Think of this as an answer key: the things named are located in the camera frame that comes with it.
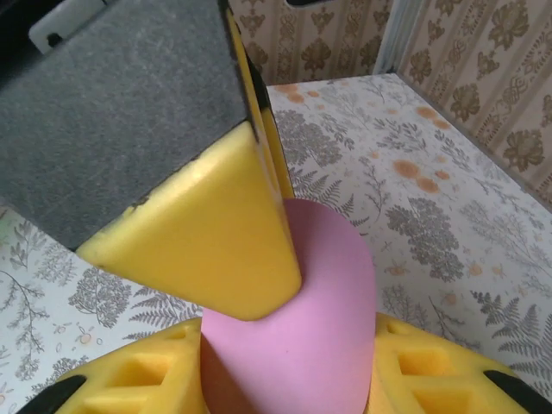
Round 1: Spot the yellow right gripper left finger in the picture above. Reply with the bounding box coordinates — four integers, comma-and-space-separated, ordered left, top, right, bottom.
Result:
51, 317, 206, 414

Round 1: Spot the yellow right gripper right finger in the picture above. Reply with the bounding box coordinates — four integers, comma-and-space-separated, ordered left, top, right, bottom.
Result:
370, 313, 545, 414

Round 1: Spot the pink earbud charging case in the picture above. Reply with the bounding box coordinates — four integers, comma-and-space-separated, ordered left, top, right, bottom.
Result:
200, 198, 376, 414

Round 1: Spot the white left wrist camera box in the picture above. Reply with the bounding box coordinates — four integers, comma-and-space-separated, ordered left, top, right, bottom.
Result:
28, 0, 109, 55

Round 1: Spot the aluminium frame post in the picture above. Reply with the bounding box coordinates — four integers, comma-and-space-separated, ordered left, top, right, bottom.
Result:
371, 0, 411, 78

